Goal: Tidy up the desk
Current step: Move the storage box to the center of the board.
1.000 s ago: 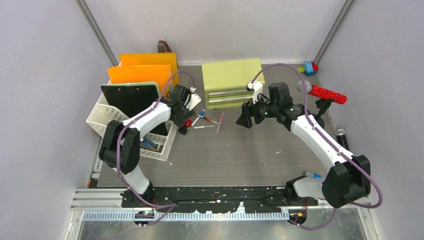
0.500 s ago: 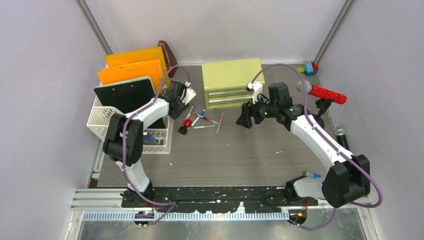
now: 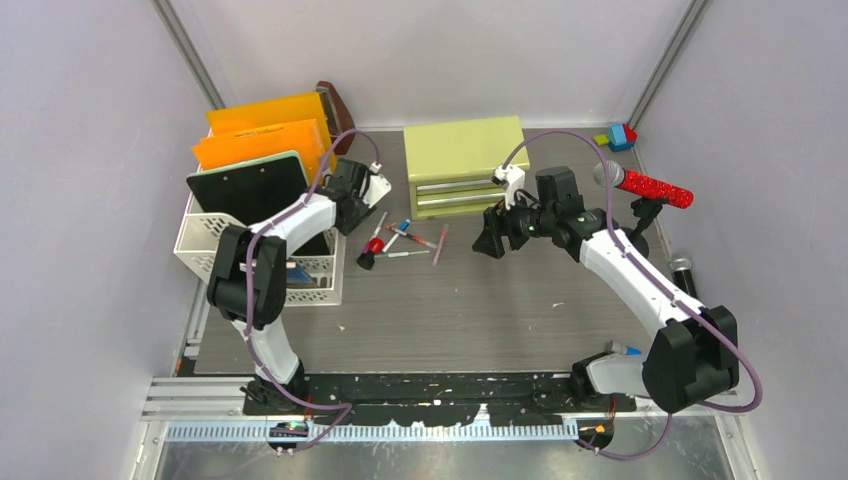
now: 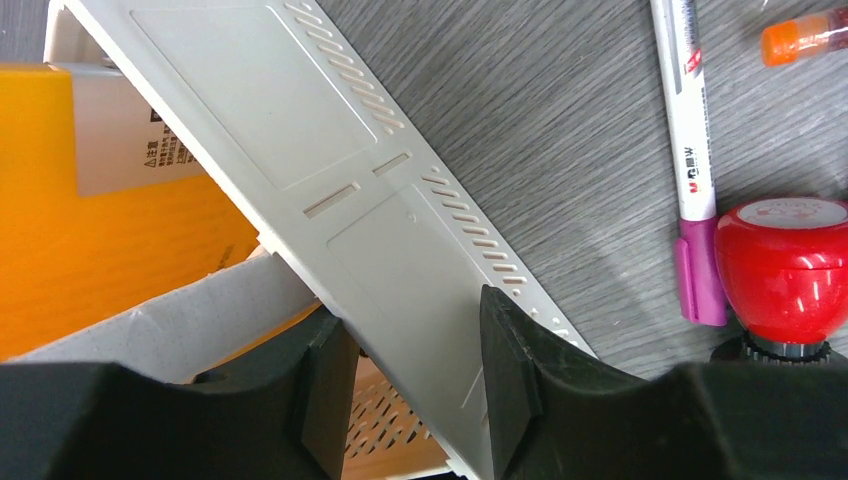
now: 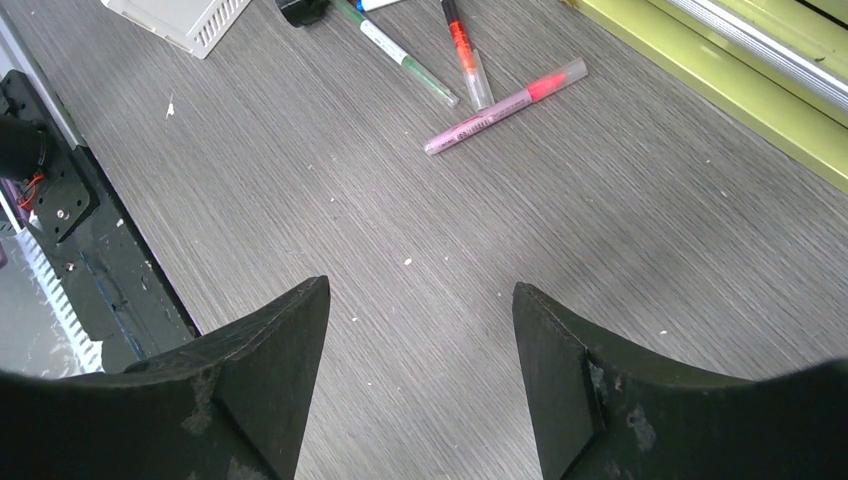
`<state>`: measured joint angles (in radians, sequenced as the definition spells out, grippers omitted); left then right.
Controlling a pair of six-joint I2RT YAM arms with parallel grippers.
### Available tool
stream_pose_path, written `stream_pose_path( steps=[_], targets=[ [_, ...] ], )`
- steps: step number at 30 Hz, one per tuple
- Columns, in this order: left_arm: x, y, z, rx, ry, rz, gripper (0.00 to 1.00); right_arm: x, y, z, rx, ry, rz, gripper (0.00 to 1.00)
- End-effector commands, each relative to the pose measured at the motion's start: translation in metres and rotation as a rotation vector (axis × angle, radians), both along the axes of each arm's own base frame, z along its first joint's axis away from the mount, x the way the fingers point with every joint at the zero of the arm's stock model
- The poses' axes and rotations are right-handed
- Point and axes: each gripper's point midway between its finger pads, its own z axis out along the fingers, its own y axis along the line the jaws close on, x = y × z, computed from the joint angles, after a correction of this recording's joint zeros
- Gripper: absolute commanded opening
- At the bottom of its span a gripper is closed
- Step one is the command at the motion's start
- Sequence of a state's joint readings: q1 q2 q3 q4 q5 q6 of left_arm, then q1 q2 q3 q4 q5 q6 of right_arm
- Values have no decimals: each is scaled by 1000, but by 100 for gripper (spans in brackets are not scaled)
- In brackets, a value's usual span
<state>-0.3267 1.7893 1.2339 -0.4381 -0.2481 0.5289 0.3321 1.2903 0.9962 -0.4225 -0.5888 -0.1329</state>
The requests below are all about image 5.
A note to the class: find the blue cap white marker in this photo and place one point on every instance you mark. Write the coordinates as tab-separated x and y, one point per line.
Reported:
371	5

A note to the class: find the pink highlighter pen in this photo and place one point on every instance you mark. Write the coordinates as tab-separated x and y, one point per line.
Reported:
534	92

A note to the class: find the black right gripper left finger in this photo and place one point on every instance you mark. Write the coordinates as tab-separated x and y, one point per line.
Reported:
231	404

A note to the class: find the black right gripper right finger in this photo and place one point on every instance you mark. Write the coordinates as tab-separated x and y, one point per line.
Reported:
604	407

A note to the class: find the orange red marker pen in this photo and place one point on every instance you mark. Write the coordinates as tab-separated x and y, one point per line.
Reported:
471	66

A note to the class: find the red black stamp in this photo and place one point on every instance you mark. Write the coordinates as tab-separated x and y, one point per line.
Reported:
301	13

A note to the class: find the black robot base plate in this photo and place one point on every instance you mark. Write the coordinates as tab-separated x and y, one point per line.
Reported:
109	293

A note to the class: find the green metal drawer cabinet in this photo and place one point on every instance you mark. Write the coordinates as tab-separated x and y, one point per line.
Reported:
774	66

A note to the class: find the white plastic file rack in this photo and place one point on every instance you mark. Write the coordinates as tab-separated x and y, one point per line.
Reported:
194	26

